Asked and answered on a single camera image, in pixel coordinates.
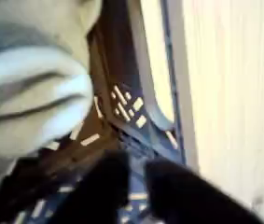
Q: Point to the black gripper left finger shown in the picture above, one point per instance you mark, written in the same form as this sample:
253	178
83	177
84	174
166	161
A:
100	193

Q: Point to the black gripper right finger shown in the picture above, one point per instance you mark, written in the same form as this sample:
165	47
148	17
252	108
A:
187	199

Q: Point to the beige sock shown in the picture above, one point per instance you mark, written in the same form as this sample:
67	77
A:
35	93

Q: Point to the perforated plastic basket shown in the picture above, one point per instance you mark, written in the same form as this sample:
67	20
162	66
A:
128	105

